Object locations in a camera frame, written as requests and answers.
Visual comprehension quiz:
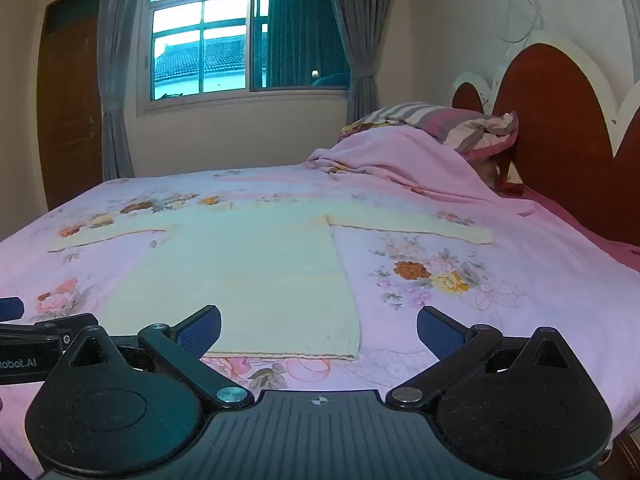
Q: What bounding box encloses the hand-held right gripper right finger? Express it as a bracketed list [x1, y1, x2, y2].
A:
[386, 305, 576, 409]

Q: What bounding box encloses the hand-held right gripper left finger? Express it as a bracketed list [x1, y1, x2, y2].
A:
[62, 304, 256, 408]

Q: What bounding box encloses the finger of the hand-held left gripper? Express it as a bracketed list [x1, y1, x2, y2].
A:
[0, 296, 25, 322]
[0, 313, 99, 353]

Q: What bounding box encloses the cream knitted sweater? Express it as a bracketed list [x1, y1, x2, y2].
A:
[47, 199, 493, 361]

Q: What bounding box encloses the pink floral bed sheet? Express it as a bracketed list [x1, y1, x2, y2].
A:
[0, 165, 640, 480]

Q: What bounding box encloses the magenta bed sheet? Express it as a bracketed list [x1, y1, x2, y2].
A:
[495, 185, 640, 273]

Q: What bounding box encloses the pink fleece blanket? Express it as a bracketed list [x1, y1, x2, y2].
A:
[306, 125, 551, 221]

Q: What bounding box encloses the brown wooden door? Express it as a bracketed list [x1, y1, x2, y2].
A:
[37, 0, 106, 211]

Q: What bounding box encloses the striped pink grey pillow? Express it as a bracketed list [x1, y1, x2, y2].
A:
[340, 102, 520, 161]

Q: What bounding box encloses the grey curtain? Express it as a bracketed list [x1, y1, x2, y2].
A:
[325, 0, 398, 126]
[97, 0, 156, 181]

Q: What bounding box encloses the red and white headboard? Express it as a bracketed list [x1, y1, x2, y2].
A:
[451, 30, 640, 248]

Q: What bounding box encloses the white framed window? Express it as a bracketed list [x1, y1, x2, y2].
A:
[137, 0, 351, 116]

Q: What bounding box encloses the wooden bed frame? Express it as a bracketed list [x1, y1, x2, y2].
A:
[612, 430, 640, 480]

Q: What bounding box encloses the white wall cable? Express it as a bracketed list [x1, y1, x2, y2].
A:
[495, 0, 551, 46]

